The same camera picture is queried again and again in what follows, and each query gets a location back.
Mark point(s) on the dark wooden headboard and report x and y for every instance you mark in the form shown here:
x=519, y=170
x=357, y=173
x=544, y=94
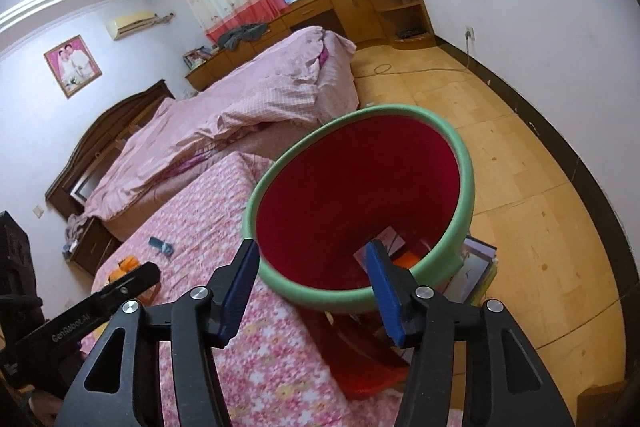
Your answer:
x=100, y=127

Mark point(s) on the brown bed mattress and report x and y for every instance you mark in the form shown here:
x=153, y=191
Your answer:
x=150, y=202

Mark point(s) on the stack of books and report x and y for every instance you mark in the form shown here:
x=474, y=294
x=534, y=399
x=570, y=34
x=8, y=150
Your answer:
x=475, y=267

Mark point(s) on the dark wooden nightstand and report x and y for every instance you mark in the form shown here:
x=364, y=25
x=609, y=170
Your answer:
x=95, y=247

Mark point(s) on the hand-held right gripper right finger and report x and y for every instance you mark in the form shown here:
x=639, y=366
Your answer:
x=385, y=297

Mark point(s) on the crumpled clothes on nightstand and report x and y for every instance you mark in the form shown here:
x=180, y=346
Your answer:
x=76, y=229

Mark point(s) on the long wooden cabinet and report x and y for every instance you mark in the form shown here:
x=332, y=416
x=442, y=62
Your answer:
x=310, y=9

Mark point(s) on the white air conditioner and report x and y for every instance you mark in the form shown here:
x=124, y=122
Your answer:
x=131, y=25

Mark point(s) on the red bin with green rim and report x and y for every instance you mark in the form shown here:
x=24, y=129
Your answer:
x=450, y=142

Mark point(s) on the framed wall photo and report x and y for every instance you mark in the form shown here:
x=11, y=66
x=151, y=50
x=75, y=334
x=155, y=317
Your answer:
x=73, y=66

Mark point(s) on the orange snack packet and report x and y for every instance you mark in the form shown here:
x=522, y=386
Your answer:
x=127, y=268

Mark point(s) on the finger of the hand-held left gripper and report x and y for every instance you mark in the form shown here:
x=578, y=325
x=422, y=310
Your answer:
x=15, y=257
x=75, y=319

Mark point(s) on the grey clothes heap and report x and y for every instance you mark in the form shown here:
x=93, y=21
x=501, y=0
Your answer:
x=242, y=36

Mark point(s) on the cardboard box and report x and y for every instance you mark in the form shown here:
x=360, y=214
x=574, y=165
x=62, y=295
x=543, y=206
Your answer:
x=602, y=407

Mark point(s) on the pink checked quilt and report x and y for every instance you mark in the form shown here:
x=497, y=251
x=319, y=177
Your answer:
x=240, y=97

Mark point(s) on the white wall socket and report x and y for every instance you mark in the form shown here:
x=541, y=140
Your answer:
x=469, y=32

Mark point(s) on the blue snack packet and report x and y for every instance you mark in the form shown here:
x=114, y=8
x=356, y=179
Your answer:
x=161, y=247

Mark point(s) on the white wall switch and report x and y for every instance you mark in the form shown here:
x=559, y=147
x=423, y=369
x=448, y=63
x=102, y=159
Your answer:
x=37, y=211

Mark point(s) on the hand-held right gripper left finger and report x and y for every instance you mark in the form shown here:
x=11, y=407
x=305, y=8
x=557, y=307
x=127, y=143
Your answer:
x=240, y=287

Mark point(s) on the white paper card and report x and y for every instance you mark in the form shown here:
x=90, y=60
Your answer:
x=385, y=239

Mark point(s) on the orange wrapper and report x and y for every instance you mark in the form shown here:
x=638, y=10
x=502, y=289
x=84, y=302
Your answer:
x=409, y=260

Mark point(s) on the pink floral bed sheet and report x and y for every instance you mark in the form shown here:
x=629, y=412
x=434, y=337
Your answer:
x=200, y=217

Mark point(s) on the upright books on cabinet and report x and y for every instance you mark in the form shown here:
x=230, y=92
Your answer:
x=197, y=58

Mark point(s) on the wooden corner shelf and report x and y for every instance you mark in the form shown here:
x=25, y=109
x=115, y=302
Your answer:
x=380, y=12

